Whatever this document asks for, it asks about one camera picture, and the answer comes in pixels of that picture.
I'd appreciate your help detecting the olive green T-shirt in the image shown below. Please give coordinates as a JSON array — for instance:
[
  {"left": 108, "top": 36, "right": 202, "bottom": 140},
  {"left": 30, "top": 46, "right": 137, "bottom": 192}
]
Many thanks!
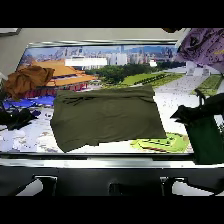
[{"left": 49, "top": 84, "right": 168, "bottom": 154}]

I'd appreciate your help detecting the orange-brown garment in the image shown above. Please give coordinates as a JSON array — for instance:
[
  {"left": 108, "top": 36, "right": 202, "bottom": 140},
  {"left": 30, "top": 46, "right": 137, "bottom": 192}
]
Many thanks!
[{"left": 3, "top": 64, "right": 56, "bottom": 101}]

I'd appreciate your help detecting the dark green garment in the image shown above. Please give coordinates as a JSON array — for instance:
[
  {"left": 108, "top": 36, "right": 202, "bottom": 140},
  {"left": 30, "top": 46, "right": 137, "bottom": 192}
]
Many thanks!
[{"left": 184, "top": 115, "right": 224, "bottom": 165}]

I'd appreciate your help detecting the purple patterned garment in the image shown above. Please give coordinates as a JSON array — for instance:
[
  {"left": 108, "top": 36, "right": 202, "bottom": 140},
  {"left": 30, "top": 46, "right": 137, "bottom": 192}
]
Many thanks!
[{"left": 174, "top": 28, "right": 224, "bottom": 74}]

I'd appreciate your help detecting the silver frame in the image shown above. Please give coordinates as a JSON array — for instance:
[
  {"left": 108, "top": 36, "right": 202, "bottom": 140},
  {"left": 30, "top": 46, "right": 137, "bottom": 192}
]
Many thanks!
[{"left": 0, "top": 153, "right": 224, "bottom": 197}]

